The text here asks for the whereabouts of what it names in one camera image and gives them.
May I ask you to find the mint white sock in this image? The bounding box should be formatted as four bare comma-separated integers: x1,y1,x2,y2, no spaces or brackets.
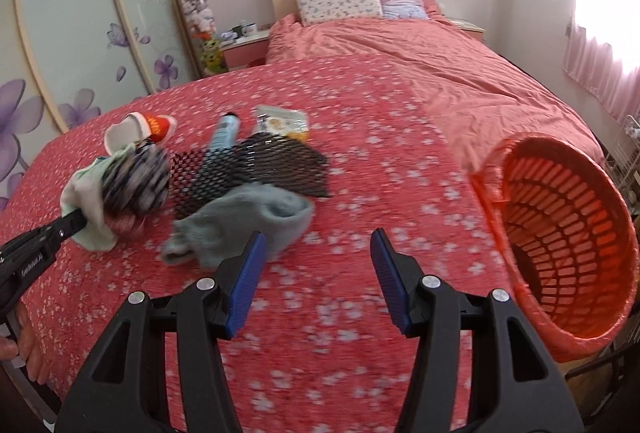
60,144,134,252

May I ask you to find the black daisy print cloth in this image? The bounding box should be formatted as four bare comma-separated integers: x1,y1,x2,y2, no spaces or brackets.
102,142,170,216

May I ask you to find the red white paper cup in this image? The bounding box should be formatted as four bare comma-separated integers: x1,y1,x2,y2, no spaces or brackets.
103,112,178,156

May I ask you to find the grey blue sock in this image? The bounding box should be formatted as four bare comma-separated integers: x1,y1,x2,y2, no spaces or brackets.
160,183,314,271

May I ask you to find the blue hand cream tube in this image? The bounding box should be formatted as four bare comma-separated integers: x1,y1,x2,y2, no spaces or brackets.
207,112,241,152

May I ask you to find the black foam net sleeve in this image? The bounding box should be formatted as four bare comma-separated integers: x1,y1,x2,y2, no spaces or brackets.
169,133,330,219

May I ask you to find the snack wrapper packet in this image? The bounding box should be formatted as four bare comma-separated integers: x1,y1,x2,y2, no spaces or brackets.
254,105,309,143

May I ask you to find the person left hand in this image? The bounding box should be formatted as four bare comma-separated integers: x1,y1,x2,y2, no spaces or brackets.
0,301,49,384

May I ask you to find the orange plastic laundry basket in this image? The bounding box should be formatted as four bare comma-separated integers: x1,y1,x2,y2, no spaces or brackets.
470,133,639,363

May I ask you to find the red floral tablecloth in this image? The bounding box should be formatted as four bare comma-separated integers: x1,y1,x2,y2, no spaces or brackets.
1,56,506,432

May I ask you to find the floral glass wardrobe door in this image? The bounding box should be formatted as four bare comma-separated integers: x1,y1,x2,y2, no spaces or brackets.
1,0,196,201

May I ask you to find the plush toy display tube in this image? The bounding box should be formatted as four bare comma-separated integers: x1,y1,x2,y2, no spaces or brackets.
178,0,228,77

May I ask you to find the salmon pink bed duvet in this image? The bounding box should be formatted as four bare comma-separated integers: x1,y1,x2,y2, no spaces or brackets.
267,15,604,173

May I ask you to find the pink left nightstand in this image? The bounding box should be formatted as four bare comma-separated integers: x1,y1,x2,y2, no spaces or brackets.
221,30,269,70

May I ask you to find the white mug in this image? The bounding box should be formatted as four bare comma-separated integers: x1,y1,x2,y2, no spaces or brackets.
241,23,258,38

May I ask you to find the pink window curtain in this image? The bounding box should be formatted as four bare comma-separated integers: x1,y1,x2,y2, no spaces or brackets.
563,0,639,121

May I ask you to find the right nightstand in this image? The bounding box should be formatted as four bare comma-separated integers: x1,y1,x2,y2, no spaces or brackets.
449,18,485,42

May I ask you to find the pink striped pillow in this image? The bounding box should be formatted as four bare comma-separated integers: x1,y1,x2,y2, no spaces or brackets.
380,0,428,20

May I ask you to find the floral white pillow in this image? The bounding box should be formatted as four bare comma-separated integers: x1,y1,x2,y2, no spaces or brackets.
295,0,383,26

